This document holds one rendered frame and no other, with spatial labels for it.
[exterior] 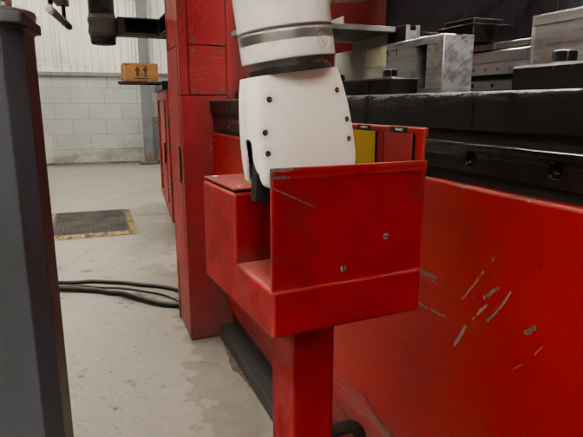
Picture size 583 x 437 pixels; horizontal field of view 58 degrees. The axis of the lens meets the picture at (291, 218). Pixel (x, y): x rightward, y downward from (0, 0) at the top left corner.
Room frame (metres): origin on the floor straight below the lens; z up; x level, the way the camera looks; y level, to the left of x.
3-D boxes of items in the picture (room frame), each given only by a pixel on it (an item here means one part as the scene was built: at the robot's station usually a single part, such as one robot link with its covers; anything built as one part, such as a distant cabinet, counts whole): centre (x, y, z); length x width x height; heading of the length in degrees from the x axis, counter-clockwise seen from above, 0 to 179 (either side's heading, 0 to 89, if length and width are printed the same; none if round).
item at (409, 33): (1.09, -0.18, 0.99); 0.20 x 0.03 x 0.03; 22
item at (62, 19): (2.09, 0.87, 1.20); 0.45 x 0.03 x 0.08; 14
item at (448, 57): (1.06, -0.19, 0.92); 0.39 x 0.06 x 0.10; 22
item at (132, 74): (3.38, 0.94, 1.04); 0.30 x 0.26 x 0.12; 17
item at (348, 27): (1.05, -0.04, 1.00); 0.26 x 0.18 x 0.01; 112
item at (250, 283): (0.55, -0.01, 0.75); 0.20 x 0.16 x 0.18; 26
